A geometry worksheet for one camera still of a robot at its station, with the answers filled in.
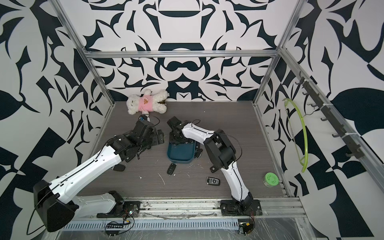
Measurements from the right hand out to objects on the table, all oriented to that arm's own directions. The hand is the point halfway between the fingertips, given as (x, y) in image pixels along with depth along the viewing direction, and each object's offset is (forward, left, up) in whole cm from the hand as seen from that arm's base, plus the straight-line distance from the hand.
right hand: (173, 139), depth 97 cm
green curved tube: (-25, -60, +22) cm, 69 cm away
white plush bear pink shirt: (+26, +18, +7) cm, 33 cm away
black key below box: (-19, 0, -2) cm, 19 cm away
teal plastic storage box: (-11, -6, +1) cm, 12 cm away
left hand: (-7, +6, +19) cm, 21 cm away
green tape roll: (-26, -53, +1) cm, 59 cm away
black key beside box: (-8, -16, -2) cm, 18 cm away
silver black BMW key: (-26, -23, -1) cm, 35 cm away
